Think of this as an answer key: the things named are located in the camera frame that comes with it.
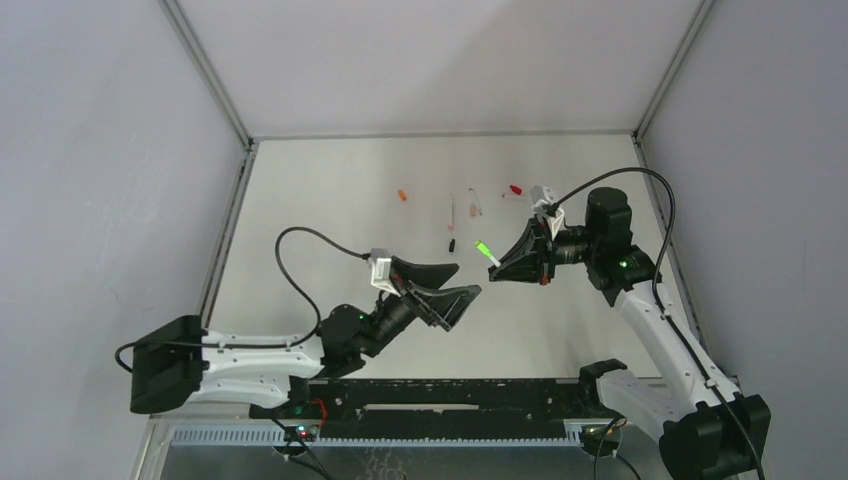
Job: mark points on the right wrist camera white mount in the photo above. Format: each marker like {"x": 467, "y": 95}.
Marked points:
{"x": 544, "y": 204}

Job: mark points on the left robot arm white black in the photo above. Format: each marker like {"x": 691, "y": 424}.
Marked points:
{"x": 183, "y": 362}

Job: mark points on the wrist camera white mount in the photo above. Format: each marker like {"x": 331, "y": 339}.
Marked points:
{"x": 380, "y": 264}
{"x": 544, "y": 204}

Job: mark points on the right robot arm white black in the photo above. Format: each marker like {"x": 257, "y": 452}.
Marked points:
{"x": 706, "y": 428}

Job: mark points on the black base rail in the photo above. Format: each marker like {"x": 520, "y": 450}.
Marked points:
{"x": 443, "y": 410}

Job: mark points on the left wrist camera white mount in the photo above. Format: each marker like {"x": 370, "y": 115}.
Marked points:
{"x": 380, "y": 264}

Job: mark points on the green pen cap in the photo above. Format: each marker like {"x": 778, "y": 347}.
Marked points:
{"x": 484, "y": 249}

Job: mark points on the small circuit board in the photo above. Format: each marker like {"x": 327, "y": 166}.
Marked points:
{"x": 301, "y": 433}

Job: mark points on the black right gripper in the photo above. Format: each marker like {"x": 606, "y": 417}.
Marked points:
{"x": 544, "y": 250}

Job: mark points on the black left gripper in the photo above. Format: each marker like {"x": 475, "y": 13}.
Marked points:
{"x": 419, "y": 303}

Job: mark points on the white pen orange tip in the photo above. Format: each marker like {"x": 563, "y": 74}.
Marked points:
{"x": 451, "y": 214}

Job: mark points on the aluminium frame profile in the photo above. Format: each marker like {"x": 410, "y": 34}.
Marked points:
{"x": 223, "y": 243}

